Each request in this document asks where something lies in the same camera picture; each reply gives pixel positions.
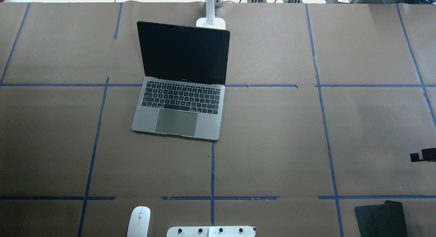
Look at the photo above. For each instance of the white computer mouse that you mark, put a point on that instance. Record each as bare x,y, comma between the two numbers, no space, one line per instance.
139,222

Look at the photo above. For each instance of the black mouse pad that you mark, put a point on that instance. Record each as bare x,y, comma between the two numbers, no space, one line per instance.
382,220

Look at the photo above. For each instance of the grey laptop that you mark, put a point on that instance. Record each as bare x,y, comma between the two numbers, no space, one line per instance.
184,85

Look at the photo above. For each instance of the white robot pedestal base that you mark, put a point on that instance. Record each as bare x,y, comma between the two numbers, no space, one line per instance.
211,231

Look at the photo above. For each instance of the white desk lamp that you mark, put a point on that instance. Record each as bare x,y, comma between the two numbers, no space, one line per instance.
211,20

